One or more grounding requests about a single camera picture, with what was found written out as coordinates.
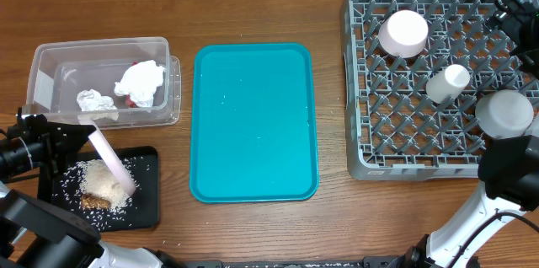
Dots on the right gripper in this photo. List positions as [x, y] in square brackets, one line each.
[508, 19]

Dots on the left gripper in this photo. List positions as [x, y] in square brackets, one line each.
[53, 143]

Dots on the small white napkin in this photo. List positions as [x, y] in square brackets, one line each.
[96, 106]

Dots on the white dinner plate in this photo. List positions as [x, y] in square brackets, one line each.
[110, 158]

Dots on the white cup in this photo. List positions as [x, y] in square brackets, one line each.
[447, 83]

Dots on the grey bowl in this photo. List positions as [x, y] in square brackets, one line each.
[504, 114]

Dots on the large white napkin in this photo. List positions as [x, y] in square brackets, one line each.
[151, 77]

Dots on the pink shallow bowl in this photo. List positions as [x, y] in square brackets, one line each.
[404, 34]

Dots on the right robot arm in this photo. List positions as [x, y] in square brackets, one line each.
[507, 186]

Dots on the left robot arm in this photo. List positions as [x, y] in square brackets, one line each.
[35, 233]

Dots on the clear plastic waste bin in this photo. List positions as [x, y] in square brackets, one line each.
[62, 70]

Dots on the grey dishwasher rack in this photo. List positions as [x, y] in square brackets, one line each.
[394, 131]

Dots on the pile of white rice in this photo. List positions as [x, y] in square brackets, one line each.
[97, 180]

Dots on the brown food scrap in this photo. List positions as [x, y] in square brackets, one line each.
[89, 201]

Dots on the black rectangular tray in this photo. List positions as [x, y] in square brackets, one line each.
[140, 211]

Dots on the teal plastic serving tray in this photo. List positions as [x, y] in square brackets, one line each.
[253, 124]

